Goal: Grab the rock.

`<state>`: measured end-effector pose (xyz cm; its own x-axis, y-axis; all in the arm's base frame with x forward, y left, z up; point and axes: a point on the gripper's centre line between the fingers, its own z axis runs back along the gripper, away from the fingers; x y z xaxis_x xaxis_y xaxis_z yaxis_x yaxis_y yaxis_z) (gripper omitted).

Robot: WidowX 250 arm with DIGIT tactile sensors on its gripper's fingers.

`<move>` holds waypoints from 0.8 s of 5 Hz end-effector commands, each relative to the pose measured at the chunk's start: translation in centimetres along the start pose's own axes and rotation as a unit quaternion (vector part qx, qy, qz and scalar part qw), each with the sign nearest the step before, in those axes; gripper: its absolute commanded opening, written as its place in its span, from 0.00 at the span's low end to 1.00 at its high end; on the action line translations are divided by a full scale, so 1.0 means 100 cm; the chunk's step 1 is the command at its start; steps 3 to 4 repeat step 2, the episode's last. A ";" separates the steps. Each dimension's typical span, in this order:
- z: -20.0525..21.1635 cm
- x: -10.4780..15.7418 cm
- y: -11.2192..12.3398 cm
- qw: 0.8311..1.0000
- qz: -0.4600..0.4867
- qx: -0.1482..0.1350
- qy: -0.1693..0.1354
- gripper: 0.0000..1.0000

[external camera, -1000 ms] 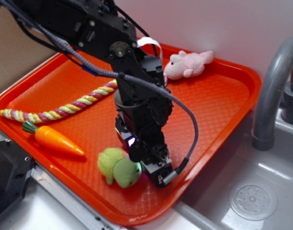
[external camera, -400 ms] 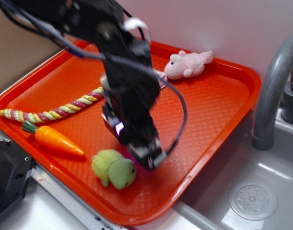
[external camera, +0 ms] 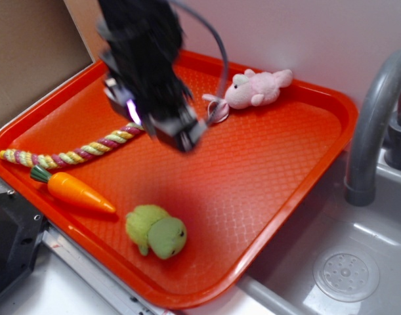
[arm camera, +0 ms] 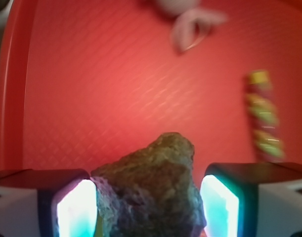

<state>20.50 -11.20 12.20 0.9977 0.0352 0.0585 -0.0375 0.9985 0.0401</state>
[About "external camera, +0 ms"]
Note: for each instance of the grey sink basin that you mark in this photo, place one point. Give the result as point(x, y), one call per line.
point(281, 277)

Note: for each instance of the sink drain strainer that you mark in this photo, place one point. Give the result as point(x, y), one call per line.
point(346, 276)

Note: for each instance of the pink plush bunny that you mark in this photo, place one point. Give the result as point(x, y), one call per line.
point(247, 89)

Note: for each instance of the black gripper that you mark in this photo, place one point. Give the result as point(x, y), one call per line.
point(144, 39)

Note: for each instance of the green plush turtle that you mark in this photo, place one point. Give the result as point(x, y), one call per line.
point(152, 228)

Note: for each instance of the black mounting block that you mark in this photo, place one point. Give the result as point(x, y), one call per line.
point(21, 231)

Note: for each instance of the orange plastic carrot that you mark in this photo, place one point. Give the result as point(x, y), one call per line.
point(72, 190)

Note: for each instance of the grey faucet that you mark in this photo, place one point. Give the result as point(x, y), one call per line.
point(379, 121)

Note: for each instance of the brown cardboard panel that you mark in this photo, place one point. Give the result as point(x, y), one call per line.
point(42, 45)

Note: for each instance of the multicolour twisted rope toy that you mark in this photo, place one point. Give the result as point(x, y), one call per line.
point(88, 152)

